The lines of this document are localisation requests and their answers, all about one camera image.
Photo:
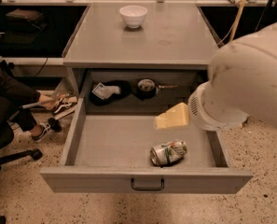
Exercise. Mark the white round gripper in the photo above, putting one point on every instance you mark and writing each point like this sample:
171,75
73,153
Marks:
198,111

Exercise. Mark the crushed 7up soda can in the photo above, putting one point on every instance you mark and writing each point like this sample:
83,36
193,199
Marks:
168,153

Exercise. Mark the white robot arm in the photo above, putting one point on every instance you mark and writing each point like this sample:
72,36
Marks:
242,83

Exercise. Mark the grey cabinet with top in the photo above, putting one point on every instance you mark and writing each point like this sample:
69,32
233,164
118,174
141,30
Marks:
173,36

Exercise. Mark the grey open top drawer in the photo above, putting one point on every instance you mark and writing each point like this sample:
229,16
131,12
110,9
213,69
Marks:
109,145

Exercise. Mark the black tape roll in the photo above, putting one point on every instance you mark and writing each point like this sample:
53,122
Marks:
146,89

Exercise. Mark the black cloth with white tag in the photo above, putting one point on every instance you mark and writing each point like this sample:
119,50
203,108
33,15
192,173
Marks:
109,92

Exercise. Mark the white ceramic bowl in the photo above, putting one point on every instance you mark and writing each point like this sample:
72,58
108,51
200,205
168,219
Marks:
133,16

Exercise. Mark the seated person in black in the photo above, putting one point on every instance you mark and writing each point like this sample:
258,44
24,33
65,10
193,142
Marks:
14,94

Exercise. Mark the dark box on shelf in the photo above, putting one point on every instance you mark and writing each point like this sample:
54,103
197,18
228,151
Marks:
22,15

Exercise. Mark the black drawer handle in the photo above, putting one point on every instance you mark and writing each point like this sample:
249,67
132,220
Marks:
147,185

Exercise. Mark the wooden frame stand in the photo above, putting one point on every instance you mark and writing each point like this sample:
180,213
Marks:
237,20

